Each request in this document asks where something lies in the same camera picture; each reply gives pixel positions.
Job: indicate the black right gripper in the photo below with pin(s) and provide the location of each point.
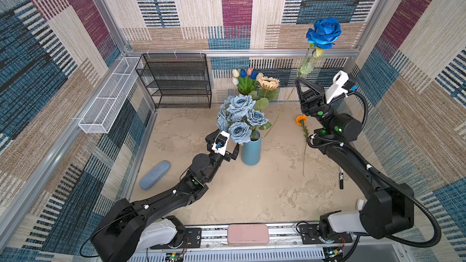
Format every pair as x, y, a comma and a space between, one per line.
317, 105

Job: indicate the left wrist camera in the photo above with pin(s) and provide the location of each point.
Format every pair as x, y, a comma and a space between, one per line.
220, 143

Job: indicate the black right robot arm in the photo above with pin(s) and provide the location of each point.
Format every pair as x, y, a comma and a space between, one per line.
390, 207

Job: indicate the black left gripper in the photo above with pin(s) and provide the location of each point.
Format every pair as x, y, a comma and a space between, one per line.
234, 154

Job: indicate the blue cylindrical vase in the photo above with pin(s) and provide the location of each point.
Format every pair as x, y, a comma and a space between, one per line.
251, 151

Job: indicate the black whiteboard marker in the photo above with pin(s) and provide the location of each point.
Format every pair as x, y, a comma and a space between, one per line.
341, 179

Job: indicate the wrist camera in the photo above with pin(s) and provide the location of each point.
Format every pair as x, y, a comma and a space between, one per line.
220, 143
342, 84

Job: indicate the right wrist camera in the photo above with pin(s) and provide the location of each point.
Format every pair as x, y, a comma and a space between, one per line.
342, 84

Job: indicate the pink rectangular case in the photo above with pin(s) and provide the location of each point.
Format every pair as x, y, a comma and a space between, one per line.
247, 234

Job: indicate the cream sunflower stem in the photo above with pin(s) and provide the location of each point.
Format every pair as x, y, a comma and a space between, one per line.
265, 92

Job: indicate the pink ribbed glass vase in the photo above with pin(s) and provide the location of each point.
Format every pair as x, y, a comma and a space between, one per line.
242, 92

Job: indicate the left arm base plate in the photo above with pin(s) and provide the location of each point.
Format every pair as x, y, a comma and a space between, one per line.
190, 237

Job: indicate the orange carnation stem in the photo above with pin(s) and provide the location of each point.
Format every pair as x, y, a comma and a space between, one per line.
301, 121

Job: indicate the blue rose stem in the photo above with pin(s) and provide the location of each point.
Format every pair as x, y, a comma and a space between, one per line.
321, 37

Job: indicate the blue glasses case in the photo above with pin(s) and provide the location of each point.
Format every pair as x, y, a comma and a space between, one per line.
155, 175

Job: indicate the white wire mesh basket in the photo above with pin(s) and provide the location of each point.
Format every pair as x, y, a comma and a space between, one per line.
104, 109

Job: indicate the white stapler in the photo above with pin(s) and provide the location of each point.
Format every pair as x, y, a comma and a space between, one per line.
360, 203

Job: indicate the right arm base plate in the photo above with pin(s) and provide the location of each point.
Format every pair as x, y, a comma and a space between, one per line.
310, 235

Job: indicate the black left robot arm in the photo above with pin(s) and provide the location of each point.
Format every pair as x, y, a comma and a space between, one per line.
117, 236

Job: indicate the cream white tulip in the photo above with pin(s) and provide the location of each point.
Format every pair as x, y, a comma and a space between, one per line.
235, 73

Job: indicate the black wire mesh shelf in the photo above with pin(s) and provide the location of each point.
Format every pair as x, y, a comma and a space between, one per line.
176, 80

